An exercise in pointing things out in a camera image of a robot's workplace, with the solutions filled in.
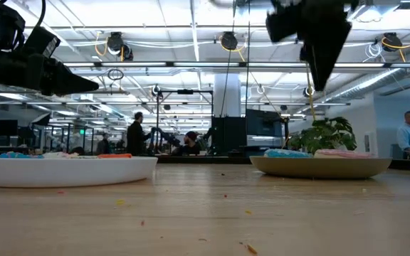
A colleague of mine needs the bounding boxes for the small blue iced donut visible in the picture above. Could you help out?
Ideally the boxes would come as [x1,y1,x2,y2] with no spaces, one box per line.
[0,151,45,159]

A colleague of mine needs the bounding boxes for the olive grey round plate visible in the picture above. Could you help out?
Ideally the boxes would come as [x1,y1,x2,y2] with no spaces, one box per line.
[249,156,393,179]

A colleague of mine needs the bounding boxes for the black background monitor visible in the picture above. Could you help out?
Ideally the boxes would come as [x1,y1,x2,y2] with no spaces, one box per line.
[0,119,19,137]

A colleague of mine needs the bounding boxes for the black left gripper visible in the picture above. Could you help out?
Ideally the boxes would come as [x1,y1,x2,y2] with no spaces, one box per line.
[0,48,100,97]

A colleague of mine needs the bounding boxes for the small white sprinkled donut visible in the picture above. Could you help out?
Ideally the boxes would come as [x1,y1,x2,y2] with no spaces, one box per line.
[43,151,80,159]

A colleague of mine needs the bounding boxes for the black aluminium table frame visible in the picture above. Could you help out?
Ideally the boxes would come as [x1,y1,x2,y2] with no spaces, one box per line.
[154,154,410,172]

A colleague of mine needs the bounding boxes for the background robot station frame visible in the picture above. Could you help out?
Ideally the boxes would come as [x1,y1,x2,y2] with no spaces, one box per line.
[154,88,215,157]

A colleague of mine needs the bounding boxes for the large pink iced donut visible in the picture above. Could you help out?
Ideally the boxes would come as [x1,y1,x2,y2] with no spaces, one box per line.
[313,149,374,159]

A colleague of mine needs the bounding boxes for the black tall cabinet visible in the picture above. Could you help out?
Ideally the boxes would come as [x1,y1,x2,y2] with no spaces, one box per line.
[211,116,248,157]

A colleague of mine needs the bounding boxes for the green leafy plant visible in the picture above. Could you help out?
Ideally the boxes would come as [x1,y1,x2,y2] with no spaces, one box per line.
[288,116,358,156]

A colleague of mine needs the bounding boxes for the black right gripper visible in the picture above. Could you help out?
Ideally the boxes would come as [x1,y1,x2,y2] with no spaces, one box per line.
[297,0,359,92]

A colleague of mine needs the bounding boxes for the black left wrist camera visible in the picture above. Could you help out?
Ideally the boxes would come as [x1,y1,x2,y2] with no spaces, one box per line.
[23,25,62,60]

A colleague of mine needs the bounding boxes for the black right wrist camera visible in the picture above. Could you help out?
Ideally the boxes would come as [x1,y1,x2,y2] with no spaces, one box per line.
[266,0,300,43]

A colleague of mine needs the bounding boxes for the yellow hanging cable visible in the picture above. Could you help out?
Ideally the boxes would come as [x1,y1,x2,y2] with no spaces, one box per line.
[304,63,317,122]

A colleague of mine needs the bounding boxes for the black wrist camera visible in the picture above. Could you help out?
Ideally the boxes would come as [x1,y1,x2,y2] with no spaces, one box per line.
[266,0,300,43]
[23,25,62,60]

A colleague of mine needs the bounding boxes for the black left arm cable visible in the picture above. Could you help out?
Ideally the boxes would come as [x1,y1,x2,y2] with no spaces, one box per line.
[0,0,48,29]

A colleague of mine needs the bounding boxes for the black ceiling cable reel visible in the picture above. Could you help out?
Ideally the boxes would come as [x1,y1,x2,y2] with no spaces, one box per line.
[382,32,404,53]
[107,31,134,62]
[220,31,239,51]

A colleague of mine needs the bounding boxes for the small red iced donut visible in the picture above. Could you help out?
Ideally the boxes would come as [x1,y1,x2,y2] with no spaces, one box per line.
[97,153,133,159]

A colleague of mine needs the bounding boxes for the white round plate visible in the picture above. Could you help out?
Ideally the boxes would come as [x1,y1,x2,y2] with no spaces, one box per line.
[0,155,159,188]

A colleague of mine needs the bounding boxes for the large blue iced donut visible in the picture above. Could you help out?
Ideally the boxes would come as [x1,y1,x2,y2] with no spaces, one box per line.
[263,148,313,159]

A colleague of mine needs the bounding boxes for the white structural column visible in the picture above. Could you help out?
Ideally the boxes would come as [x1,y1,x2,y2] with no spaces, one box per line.
[213,73,243,118]

